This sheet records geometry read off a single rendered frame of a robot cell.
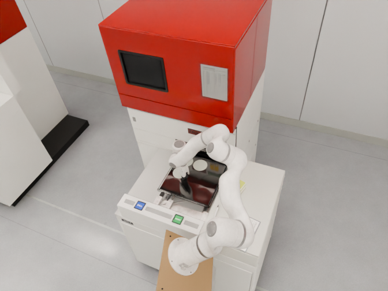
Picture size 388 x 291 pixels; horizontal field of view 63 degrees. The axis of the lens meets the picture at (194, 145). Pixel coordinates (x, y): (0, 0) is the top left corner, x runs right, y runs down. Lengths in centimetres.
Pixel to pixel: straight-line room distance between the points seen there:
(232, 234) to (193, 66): 90
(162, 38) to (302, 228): 206
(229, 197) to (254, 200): 54
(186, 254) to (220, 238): 29
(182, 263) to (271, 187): 75
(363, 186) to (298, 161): 64
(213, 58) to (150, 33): 36
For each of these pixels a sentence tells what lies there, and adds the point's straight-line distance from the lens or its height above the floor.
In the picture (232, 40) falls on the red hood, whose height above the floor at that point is 182.
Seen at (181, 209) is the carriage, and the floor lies 88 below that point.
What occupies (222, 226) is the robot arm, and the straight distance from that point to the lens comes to 136.
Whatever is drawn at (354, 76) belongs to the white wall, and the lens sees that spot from 342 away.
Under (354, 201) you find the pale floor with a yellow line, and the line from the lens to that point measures 336.
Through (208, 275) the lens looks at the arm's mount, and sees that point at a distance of 180.
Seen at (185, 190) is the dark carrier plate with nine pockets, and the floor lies 90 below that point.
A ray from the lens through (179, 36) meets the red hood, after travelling 173.
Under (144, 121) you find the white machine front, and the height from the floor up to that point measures 108.
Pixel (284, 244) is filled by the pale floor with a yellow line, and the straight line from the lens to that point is 296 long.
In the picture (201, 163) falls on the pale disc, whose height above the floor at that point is 90.
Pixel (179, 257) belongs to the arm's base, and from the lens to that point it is 166.
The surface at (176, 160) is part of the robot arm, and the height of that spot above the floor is 122.
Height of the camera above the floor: 262
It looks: 47 degrees down
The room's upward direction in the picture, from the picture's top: 6 degrees counter-clockwise
